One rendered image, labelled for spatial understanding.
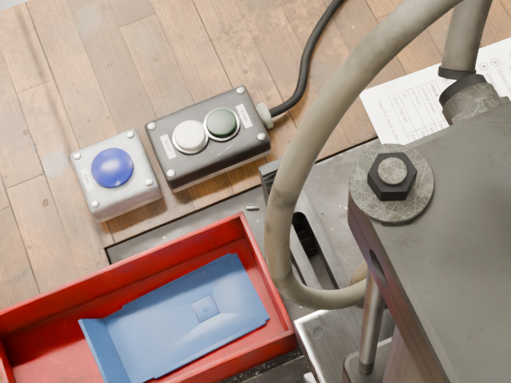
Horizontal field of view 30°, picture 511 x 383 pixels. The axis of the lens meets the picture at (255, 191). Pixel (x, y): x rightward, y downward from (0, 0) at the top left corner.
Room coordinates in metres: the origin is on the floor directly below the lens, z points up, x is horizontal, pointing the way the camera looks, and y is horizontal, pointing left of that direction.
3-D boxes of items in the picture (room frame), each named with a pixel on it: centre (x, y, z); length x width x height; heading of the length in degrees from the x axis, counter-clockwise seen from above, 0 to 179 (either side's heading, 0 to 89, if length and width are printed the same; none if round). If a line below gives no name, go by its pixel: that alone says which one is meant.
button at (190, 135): (0.41, 0.05, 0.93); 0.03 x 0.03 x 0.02
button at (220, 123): (0.41, 0.02, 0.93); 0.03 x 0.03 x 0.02
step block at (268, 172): (0.31, -0.03, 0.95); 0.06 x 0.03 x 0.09; 11
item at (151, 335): (0.24, 0.09, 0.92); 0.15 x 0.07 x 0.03; 105
